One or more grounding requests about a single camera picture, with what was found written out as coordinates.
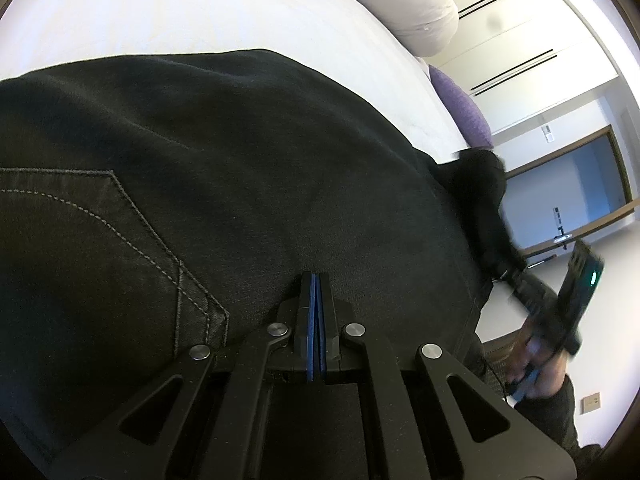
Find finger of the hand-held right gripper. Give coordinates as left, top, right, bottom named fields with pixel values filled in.
left=500, top=252, right=532, bottom=292

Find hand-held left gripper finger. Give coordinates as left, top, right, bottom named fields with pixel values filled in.
left=47, top=271, right=318, bottom=480
left=315, top=271, right=578, bottom=480

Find black denim pants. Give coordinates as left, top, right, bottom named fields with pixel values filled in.
left=0, top=49, right=526, bottom=466

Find person's right forearm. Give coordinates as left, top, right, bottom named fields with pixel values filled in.
left=527, top=374, right=608, bottom=467

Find person's right hand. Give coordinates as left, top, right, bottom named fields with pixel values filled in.
left=502, top=317, right=567, bottom=402

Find purple cushion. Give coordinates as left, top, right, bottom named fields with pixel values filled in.
left=428, top=64, right=494, bottom=150

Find white wardrobe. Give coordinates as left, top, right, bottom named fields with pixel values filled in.
left=430, top=0, right=622, bottom=137

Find rolled white duvet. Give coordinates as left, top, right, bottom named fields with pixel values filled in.
left=317, top=0, right=459, bottom=59

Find bed with white sheet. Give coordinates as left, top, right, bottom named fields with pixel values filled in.
left=0, top=0, right=471, bottom=166

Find wooden door frame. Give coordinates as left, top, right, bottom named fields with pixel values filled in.
left=504, top=125, right=640, bottom=261

